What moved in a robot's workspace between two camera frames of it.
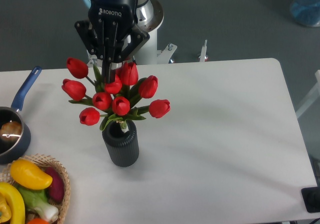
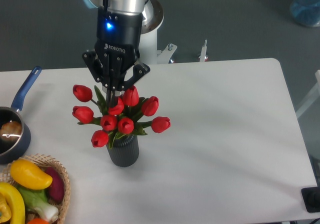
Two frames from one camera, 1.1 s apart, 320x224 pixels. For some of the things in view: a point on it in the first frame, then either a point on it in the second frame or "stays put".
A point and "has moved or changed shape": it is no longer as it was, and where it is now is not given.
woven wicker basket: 45,162 stays put
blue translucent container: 305,7 stays put
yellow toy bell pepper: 12,205 stays put
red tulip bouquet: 111,100 has moved or changed shape
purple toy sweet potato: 57,189 stays put
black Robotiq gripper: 111,11 -> 117,47
